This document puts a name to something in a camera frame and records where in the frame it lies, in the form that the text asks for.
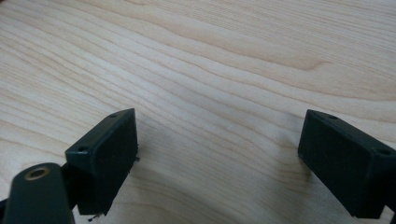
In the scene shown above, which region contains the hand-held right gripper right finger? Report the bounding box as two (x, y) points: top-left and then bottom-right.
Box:
(297, 108), (396, 219)

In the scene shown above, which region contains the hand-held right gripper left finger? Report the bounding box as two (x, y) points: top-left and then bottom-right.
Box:
(64, 107), (139, 217)

